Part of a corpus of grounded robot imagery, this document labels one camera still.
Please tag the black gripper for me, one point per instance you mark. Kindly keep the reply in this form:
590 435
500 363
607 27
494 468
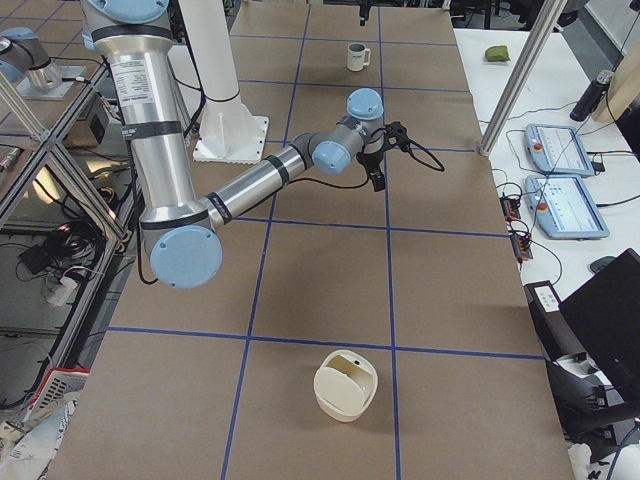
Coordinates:
362 8
370 161

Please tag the white mug grey inside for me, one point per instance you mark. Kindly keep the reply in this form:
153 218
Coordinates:
358 57

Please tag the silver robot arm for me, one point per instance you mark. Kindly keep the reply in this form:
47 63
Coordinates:
180 228

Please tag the second robot arm behind glass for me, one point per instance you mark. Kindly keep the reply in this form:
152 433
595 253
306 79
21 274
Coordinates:
24 56

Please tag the upper orange usb hub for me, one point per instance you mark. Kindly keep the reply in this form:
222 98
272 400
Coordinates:
510 208

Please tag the orange usb hub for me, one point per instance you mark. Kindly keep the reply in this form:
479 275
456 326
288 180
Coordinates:
510 208
521 246

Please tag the green cloth pouch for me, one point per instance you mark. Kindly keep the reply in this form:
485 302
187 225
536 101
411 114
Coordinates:
497 54

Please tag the lower orange usb hub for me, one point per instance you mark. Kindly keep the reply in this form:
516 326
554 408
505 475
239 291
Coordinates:
521 246

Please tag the upper teach pendant tablet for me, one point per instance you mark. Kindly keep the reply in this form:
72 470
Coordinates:
557 150

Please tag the teach pendant tablet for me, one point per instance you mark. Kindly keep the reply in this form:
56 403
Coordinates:
563 208
557 150

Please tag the lower teach pendant tablet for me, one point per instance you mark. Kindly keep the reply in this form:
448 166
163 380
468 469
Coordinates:
563 208

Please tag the cream round bowl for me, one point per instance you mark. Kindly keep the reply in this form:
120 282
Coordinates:
345 385

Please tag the black water bottle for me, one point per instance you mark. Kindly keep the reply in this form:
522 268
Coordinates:
592 96

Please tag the black laptop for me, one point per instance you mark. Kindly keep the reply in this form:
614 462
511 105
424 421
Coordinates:
604 316

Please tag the black power adapter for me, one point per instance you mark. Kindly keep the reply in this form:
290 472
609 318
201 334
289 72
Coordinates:
35 258

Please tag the white plastic basket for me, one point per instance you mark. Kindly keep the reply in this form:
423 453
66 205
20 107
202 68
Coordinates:
56 385

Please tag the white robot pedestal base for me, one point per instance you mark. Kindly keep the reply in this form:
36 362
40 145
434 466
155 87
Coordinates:
228 131

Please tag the aluminium frame post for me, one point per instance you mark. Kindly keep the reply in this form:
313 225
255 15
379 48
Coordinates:
536 40

